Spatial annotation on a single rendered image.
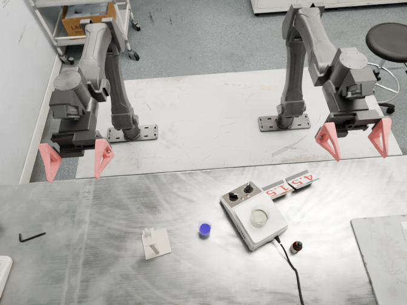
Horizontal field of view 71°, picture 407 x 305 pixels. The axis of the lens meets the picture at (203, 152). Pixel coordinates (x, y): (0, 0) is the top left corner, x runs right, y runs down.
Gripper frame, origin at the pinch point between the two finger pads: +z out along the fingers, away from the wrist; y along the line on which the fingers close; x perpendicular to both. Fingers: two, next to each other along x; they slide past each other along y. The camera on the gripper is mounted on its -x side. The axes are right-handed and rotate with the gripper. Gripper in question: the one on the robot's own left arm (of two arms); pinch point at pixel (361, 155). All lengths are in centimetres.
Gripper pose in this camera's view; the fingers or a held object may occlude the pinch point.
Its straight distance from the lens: 68.1
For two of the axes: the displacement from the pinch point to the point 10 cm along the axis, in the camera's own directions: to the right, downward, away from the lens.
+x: 0.4, 5.0, 8.6
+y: 10.0, -0.7, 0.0
